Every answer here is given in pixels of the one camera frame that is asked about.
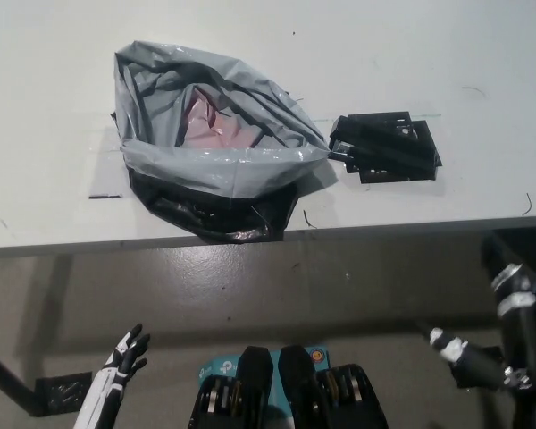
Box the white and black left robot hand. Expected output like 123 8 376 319
73 324 152 429

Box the grey and black plastic bag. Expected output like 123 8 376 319
109 38 340 245

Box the black table foot plate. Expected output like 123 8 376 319
34 369 94 419

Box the black table leg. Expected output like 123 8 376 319
0 346 44 406

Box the teal router box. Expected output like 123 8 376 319
197 342 331 429

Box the grey translucent tape patch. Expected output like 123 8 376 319
88 124 133 199

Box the pink crumpled item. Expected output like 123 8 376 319
178 84 269 148

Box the black tripod with white tape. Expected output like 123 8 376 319
414 231 536 429

